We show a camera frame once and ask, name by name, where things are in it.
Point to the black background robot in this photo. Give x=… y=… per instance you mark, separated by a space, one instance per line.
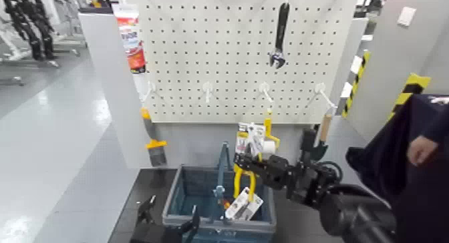
x=31 y=23

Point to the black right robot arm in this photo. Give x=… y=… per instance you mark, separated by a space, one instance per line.
x=333 y=198

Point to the blue plastic crate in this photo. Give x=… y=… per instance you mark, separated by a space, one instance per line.
x=191 y=198

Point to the white pegboard panel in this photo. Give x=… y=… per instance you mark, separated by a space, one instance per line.
x=228 y=44

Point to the white wall switch plate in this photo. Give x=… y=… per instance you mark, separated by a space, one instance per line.
x=406 y=16

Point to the white pegboard hook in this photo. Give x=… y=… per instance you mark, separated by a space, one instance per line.
x=207 y=90
x=151 y=89
x=323 y=93
x=264 y=90

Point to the bare person hand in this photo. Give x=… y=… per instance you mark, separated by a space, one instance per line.
x=422 y=150

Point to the long yellow black hazard strip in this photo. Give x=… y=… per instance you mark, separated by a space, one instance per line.
x=355 y=85

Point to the yellow pliers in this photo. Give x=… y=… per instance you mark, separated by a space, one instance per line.
x=250 y=135

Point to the person in dark clothes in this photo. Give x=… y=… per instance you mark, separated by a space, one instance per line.
x=403 y=174

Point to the red white sealant tube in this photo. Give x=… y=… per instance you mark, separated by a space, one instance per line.
x=131 y=41

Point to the yellow grey paint brush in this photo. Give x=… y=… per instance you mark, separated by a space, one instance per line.
x=156 y=151

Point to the black adjustable wrench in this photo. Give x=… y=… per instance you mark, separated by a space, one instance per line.
x=280 y=30

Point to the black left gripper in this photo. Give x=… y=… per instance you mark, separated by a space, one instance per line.
x=158 y=235

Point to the white partition panel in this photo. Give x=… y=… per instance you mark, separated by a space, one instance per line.
x=112 y=97

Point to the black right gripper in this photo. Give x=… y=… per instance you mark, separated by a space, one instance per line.
x=279 y=172

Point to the white carded tool pack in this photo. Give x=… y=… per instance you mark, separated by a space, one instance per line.
x=245 y=207

